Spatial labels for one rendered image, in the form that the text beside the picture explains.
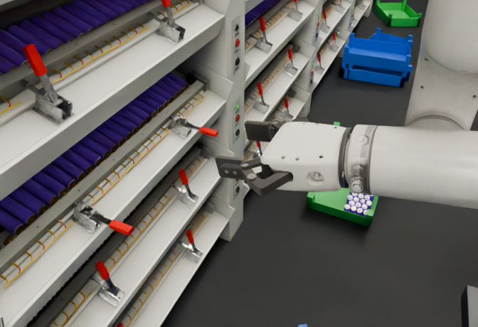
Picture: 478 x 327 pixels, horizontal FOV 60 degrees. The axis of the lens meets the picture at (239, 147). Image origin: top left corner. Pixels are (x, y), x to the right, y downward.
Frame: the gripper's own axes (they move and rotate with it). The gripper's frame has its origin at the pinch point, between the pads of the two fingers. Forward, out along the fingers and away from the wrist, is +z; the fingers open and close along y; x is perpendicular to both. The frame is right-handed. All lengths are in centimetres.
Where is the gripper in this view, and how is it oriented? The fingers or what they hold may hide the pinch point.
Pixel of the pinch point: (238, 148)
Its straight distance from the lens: 58.2
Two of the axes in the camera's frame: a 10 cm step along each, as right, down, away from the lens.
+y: 4.2, -5.5, 7.3
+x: -1.9, -8.3, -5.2
